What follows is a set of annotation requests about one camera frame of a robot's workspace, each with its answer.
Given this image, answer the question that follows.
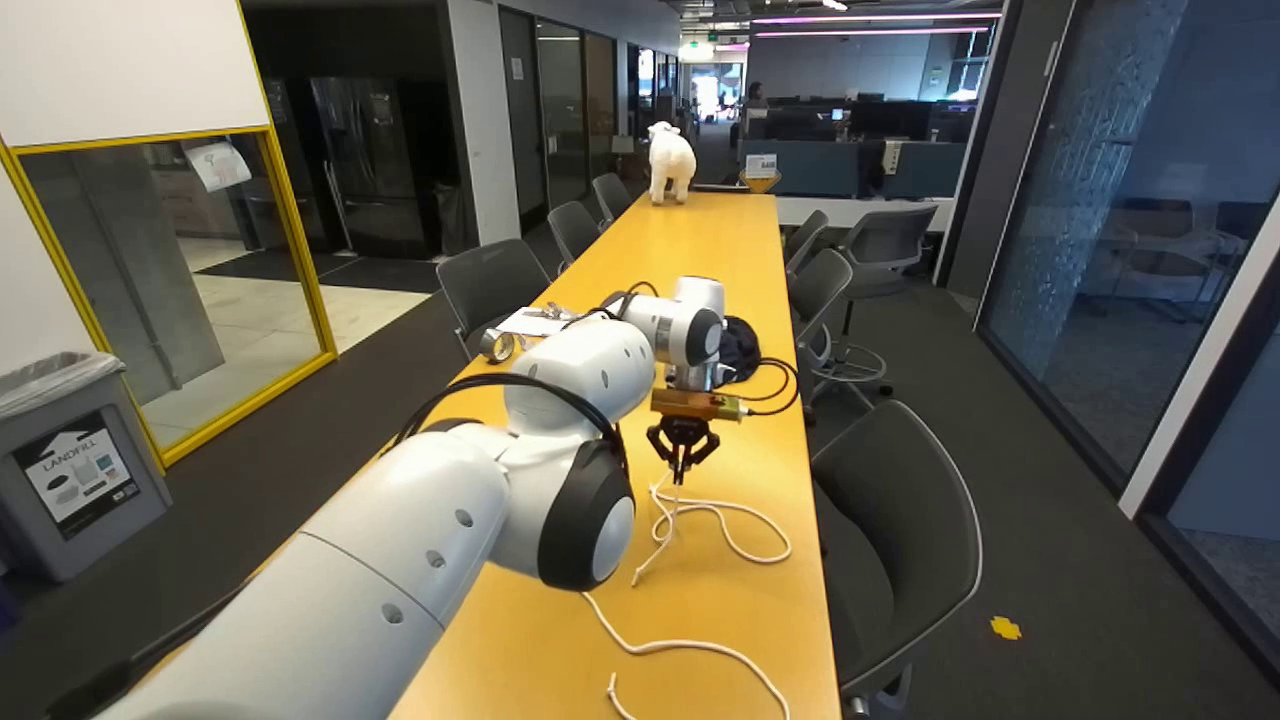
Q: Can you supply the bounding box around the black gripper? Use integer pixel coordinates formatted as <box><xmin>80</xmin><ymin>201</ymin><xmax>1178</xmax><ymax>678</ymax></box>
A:
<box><xmin>647</xmin><ymin>416</ymin><xmax>721</xmax><ymax>484</ymax></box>

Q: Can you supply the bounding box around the short white rope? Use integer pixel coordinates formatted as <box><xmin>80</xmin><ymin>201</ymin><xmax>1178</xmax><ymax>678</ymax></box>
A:
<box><xmin>627</xmin><ymin>479</ymin><xmax>794</xmax><ymax>592</ymax></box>

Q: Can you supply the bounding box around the long white rope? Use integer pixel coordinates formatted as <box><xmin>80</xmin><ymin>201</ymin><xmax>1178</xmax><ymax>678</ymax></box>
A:
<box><xmin>581</xmin><ymin>592</ymin><xmax>794</xmax><ymax>720</ymax></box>

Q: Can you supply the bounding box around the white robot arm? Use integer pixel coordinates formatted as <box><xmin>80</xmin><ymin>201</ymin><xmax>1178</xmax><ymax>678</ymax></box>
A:
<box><xmin>96</xmin><ymin>276</ymin><xmax>727</xmax><ymax>720</ymax></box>

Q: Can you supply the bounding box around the white flat board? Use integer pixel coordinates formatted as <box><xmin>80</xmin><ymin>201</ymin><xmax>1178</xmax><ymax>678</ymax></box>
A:
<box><xmin>485</xmin><ymin>308</ymin><xmax>569</xmax><ymax>364</ymax></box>

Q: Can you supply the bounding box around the grey chair middle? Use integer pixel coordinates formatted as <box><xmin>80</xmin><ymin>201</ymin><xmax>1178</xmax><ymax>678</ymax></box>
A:
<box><xmin>791</xmin><ymin>248</ymin><xmax>887</xmax><ymax>384</ymax></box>

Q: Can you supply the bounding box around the grey chair near robot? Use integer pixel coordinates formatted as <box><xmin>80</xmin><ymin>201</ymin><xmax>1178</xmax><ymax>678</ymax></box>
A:
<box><xmin>812</xmin><ymin>400</ymin><xmax>987</xmax><ymax>720</ymax></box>

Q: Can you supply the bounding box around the grey chair left side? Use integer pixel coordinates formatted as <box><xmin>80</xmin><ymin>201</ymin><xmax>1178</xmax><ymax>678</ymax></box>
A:
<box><xmin>435</xmin><ymin>242</ymin><xmax>548</xmax><ymax>333</ymax></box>

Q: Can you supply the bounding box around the white stuffed animal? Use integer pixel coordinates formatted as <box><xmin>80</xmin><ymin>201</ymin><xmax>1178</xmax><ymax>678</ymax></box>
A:
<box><xmin>647</xmin><ymin>122</ymin><xmax>696</xmax><ymax>203</ymax></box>

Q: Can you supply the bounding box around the grey chair far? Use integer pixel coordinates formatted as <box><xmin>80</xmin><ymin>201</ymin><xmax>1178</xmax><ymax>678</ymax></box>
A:
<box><xmin>849</xmin><ymin>203</ymin><xmax>937</xmax><ymax>271</ymax></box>

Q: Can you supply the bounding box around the yellow framed glass panel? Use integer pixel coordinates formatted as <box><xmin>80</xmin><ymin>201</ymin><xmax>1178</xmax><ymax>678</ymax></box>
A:
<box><xmin>8</xmin><ymin>128</ymin><xmax>334</xmax><ymax>465</ymax></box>

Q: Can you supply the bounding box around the grey trash bin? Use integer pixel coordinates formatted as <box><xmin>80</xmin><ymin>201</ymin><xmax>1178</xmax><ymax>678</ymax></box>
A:
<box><xmin>0</xmin><ymin>354</ymin><xmax>172</xmax><ymax>582</ymax></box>

